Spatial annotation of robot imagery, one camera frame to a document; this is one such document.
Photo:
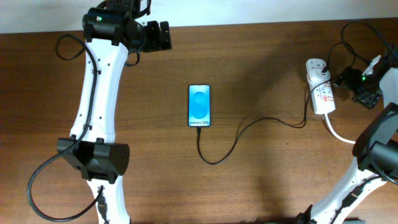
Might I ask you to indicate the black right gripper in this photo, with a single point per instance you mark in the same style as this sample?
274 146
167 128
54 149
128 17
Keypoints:
372 97

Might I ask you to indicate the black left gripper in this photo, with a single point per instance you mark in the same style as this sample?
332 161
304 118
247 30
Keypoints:
156 43

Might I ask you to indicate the blue Galaxy smartphone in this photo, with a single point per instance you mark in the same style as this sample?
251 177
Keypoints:
199 106

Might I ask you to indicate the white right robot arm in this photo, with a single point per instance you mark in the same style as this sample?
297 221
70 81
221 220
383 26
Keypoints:
374 152

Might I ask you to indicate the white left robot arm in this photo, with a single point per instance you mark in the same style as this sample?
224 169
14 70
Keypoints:
112 31

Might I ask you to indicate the white USB charger adapter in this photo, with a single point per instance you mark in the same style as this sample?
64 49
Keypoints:
316 76

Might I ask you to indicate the white power strip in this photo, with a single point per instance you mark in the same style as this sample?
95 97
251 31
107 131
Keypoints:
322 96

